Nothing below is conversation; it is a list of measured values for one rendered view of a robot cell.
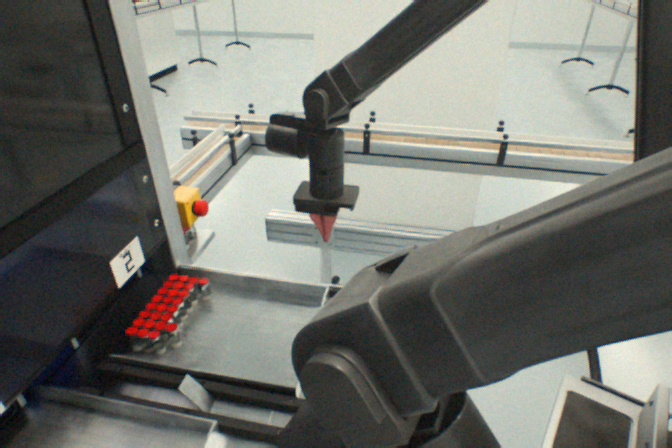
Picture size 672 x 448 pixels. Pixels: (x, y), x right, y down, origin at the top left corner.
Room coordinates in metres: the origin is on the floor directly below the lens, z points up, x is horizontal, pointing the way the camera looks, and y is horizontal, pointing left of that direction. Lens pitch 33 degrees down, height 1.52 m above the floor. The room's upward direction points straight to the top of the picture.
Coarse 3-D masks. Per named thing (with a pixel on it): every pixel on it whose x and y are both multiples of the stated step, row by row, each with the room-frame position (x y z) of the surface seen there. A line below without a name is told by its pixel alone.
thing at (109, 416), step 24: (24, 408) 0.44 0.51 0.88; (48, 408) 0.44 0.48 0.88; (72, 408) 0.44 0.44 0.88; (96, 408) 0.44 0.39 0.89; (120, 408) 0.43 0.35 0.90; (144, 408) 0.42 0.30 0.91; (0, 432) 0.40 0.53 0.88; (24, 432) 0.40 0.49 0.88; (48, 432) 0.40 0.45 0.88; (72, 432) 0.40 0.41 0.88; (96, 432) 0.40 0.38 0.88; (120, 432) 0.40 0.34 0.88; (144, 432) 0.40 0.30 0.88; (168, 432) 0.40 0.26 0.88; (192, 432) 0.40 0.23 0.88; (216, 432) 0.39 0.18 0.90
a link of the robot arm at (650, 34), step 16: (640, 0) 0.51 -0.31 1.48; (656, 0) 0.49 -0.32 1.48; (640, 16) 0.50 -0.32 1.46; (656, 16) 0.49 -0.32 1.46; (640, 32) 0.50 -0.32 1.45; (656, 32) 0.48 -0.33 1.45; (640, 48) 0.49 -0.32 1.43; (656, 48) 0.48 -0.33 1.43; (640, 64) 0.48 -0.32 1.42; (656, 64) 0.47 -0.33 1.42; (640, 80) 0.48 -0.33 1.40; (656, 80) 0.47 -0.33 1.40; (640, 96) 0.47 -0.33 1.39; (656, 96) 0.46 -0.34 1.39; (640, 112) 0.47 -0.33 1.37; (656, 112) 0.46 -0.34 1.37; (640, 128) 0.46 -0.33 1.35; (656, 128) 0.45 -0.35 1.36; (640, 144) 0.46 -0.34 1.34; (656, 144) 0.45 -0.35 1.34
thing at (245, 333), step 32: (224, 288) 0.74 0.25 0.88; (256, 288) 0.74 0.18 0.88; (288, 288) 0.73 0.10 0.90; (320, 288) 0.71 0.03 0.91; (192, 320) 0.64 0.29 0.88; (224, 320) 0.64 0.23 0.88; (256, 320) 0.64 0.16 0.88; (288, 320) 0.64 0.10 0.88; (128, 352) 0.56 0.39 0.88; (192, 352) 0.56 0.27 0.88; (224, 352) 0.56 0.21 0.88; (256, 352) 0.56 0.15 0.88; (288, 352) 0.56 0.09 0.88; (256, 384) 0.47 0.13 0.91; (288, 384) 0.49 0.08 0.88
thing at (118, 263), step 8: (136, 240) 0.69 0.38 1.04; (128, 248) 0.67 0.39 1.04; (136, 248) 0.69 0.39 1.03; (120, 256) 0.64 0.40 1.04; (128, 256) 0.66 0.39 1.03; (136, 256) 0.68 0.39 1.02; (112, 264) 0.62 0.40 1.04; (120, 264) 0.64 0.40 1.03; (128, 264) 0.66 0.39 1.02; (136, 264) 0.67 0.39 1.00; (120, 272) 0.63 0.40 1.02; (120, 280) 0.62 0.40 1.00
